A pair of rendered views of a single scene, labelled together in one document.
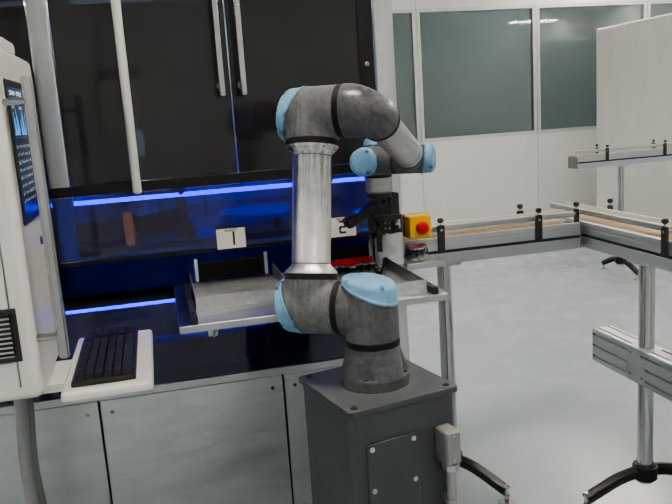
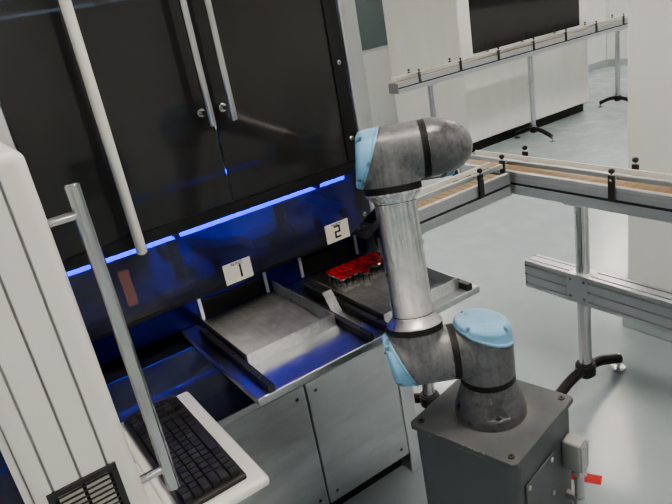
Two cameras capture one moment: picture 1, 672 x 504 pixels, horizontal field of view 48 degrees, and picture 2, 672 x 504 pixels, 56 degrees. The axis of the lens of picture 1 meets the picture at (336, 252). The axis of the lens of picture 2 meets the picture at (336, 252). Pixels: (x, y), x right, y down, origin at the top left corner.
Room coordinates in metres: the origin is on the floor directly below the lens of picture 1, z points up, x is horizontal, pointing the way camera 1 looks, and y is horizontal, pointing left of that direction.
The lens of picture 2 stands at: (0.53, 0.53, 1.67)
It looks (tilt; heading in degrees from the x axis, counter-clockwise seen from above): 22 degrees down; 343
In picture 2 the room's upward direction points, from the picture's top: 11 degrees counter-clockwise
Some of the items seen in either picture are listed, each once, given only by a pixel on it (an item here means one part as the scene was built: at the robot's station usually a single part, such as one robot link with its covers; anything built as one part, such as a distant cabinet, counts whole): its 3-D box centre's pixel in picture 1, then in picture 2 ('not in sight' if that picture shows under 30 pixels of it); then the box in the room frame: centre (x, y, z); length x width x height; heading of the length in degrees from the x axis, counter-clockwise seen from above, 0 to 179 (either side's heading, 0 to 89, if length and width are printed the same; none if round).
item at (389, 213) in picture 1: (383, 213); not in sight; (2.11, -0.14, 1.07); 0.09 x 0.08 x 0.12; 103
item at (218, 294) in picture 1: (238, 284); (262, 319); (2.09, 0.29, 0.90); 0.34 x 0.26 x 0.04; 13
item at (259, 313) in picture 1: (301, 292); (328, 311); (2.06, 0.10, 0.87); 0.70 x 0.48 x 0.02; 103
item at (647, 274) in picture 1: (645, 372); (583, 292); (2.33, -0.99, 0.46); 0.09 x 0.09 x 0.77; 13
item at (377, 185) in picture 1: (378, 185); not in sight; (2.11, -0.13, 1.15); 0.08 x 0.08 x 0.05
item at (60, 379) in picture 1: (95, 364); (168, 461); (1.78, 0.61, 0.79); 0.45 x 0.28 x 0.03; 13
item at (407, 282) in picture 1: (362, 278); (383, 284); (2.06, -0.07, 0.90); 0.34 x 0.26 x 0.04; 13
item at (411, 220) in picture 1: (417, 225); not in sight; (2.34, -0.26, 0.99); 0.08 x 0.07 x 0.07; 13
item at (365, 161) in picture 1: (373, 160); not in sight; (2.01, -0.12, 1.23); 0.11 x 0.11 x 0.08; 70
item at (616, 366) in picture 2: (644, 482); (585, 377); (2.33, -0.99, 0.07); 0.50 x 0.08 x 0.14; 103
